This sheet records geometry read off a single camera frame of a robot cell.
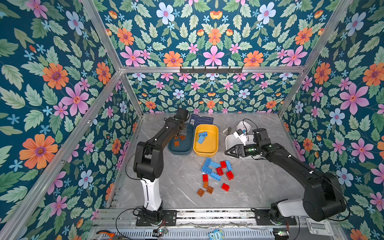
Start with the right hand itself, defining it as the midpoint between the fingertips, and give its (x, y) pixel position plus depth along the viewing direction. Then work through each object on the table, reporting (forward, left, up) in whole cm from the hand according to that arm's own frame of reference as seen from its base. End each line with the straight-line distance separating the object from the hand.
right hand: (231, 149), depth 80 cm
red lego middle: (-5, +6, -16) cm, 18 cm away
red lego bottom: (-14, +3, -17) cm, 23 cm away
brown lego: (+17, +31, -13) cm, 38 cm away
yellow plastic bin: (+10, +13, -16) cm, 23 cm away
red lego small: (-10, +14, -16) cm, 24 cm away
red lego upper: (-1, +4, -15) cm, 16 cm away
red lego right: (-8, 0, -16) cm, 18 cm away
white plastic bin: (+18, -3, -16) cm, 24 cm away
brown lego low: (+18, +36, -15) cm, 43 cm away
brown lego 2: (+12, +34, -14) cm, 39 cm away
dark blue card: (+36, +23, -14) cm, 45 cm away
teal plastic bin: (+11, +30, -14) cm, 35 cm away
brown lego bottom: (-18, +17, -17) cm, 30 cm away
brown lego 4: (-13, +14, -16) cm, 25 cm away
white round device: (+29, -11, -13) cm, 33 cm away
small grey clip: (+26, -1, -15) cm, 30 cm away
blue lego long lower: (-4, +13, -17) cm, 22 cm away
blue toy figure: (-36, +8, -15) cm, 40 cm away
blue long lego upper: (0, +13, -16) cm, 21 cm away
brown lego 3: (-16, +11, -17) cm, 26 cm away
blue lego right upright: (-2, 0, -15) cm, 15 cm away
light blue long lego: (+21, +16, -14) cm, 30 cm away
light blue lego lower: (-9, +8, -16) cm, 20 cm away
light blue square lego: (+16, +18, -13) cm, 28 cm away
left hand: (+19, +31, -5) cm, 37 cm away
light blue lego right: (-1, +9, -15) cm, 18 cm away
